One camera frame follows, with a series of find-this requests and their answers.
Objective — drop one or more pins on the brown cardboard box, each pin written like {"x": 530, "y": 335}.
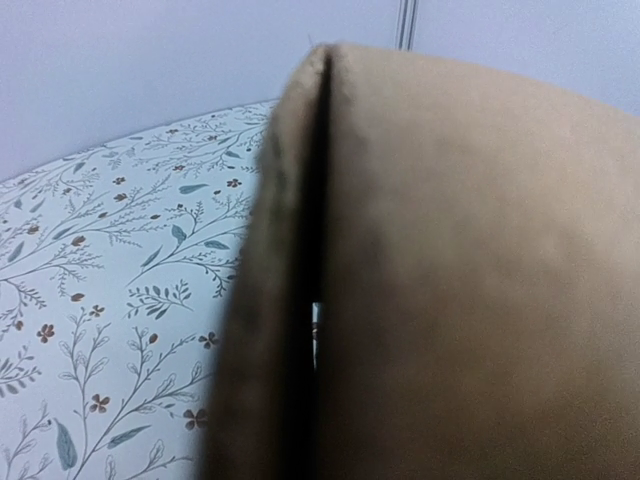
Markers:
{"x": 440, "y": 281}

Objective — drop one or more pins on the floral patterned table mat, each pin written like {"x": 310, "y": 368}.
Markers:
{"x": 115, "y": 267}

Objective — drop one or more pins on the right aluminium frame post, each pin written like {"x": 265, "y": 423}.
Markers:
{"x": 407, "y": 18}

